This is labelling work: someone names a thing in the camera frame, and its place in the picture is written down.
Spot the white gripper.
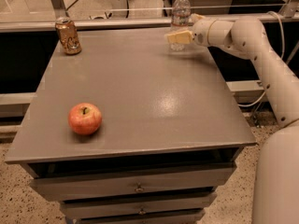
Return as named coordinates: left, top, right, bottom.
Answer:
left=164, top=13, right=233, bottom=47

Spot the clear plastic water bottle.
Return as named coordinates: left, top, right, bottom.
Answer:
left=169, top=0, right=191, bottom=51

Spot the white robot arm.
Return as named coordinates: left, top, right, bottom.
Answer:
left=165, top=14, right=299, bottom=224

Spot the grey drawer cabinet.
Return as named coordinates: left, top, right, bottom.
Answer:
left=4, top=26, right=258, bottom=224

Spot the gold soda can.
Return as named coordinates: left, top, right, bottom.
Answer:
left=55, top=17, right=81, bottom=55

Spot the red apple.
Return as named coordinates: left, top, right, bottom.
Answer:
left=68, top=103, right=102, bottom=135

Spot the grey metal railing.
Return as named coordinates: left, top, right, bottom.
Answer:
left=0, top=12, right=299, bottom=33

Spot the grey middle drawer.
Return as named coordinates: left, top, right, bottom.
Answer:
left=61, top=189, right=216, bottom=219

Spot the grey drawer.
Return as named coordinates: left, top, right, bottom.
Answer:
left=61, top=189, right=216, bottom=219
left=30, top=162, right=235, bottom=201
left=76, top=209, right=205, bottom=224

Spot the grey top drawer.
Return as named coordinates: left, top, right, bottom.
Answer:
left=30, top=162, right=235, bottom=201

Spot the grey bottom drawer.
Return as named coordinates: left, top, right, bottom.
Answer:
left=76, top=209, right=205, bottom=224

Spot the white cable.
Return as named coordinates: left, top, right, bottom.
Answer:
left=237, top=10, right=286, bottom=108

